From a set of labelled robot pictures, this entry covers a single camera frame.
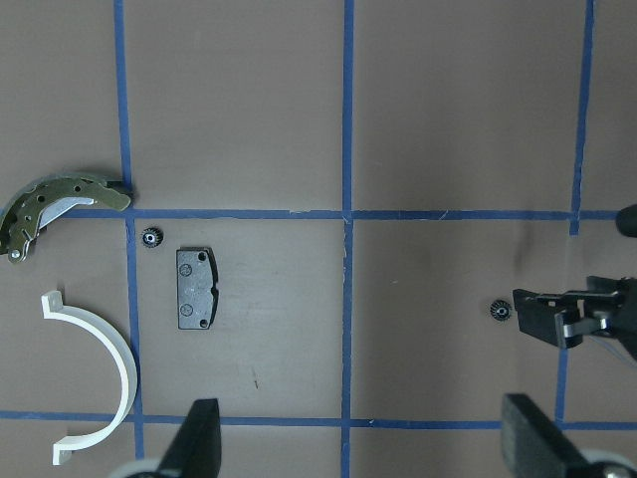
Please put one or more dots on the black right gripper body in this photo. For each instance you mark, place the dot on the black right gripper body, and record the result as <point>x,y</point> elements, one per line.
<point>610,310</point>

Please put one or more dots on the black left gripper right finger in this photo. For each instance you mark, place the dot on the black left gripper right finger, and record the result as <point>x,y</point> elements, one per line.
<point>532,446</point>

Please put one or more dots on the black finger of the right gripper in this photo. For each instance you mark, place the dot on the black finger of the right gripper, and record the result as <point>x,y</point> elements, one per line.
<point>547,317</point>

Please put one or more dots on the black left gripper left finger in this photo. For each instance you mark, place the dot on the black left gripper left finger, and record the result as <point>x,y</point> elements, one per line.
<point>196,450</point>

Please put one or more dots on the small black bevel gear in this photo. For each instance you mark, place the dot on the small black bevel gear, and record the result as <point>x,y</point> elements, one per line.
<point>501,310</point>
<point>151,237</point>

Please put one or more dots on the black brake pad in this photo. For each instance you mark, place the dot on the black brake pad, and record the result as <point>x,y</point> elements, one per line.
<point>196,288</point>

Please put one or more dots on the olive metal brake shoe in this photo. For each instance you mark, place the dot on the olive metal brake shoe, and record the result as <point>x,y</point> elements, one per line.
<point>46,199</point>

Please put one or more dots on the white curved plastic bracket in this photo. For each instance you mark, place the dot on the white curved plastic bracket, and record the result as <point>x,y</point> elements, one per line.
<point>54,309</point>

